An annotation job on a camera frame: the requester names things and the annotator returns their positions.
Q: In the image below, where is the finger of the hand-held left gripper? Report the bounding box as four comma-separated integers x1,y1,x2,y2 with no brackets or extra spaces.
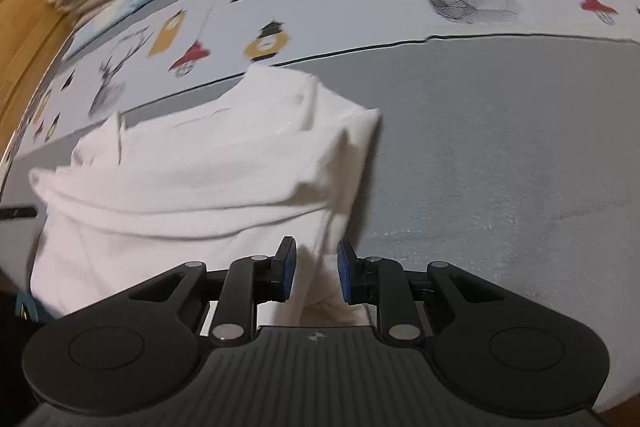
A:
0,205,37,221

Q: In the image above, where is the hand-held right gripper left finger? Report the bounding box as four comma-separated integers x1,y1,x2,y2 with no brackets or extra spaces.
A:
127,236,297,349

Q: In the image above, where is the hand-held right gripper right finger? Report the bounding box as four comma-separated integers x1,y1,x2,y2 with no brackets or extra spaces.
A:
337,241,506,348

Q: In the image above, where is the white small shirt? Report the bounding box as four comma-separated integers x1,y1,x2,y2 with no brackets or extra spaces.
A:
28,64,384,338

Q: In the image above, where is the grey printed bed sheet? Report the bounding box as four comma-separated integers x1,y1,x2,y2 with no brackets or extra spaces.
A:
0,0,640,414

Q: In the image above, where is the wooden bed frame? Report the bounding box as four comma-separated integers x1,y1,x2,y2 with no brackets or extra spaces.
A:
0,0,77,158

